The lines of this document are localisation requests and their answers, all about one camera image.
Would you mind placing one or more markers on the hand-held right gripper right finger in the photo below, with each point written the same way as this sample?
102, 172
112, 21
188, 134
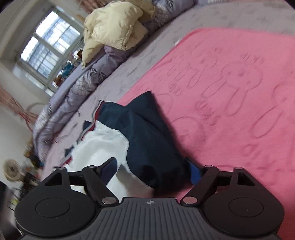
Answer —
195, 172

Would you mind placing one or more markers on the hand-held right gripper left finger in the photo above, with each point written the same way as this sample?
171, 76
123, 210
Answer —
109, 170

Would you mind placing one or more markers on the white and navy jacket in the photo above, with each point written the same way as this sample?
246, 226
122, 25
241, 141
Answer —
147, 138

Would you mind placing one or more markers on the pink rabbit print blanket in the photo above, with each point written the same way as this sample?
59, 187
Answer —
230, 92

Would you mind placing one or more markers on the purple leaf print duvet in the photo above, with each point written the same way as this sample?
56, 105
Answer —
87, 85

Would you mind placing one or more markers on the white round fan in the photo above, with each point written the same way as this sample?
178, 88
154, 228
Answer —
11, 169

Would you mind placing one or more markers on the row of plush toys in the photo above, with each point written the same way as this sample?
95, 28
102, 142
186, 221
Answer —
65, 69

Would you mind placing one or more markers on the pink floral curtain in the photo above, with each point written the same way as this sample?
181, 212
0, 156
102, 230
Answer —
13, 103

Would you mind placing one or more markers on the barred window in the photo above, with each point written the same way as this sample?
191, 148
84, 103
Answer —
48, 43

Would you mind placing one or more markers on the cream down jacket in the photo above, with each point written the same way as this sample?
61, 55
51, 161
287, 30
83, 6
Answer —
108, 25

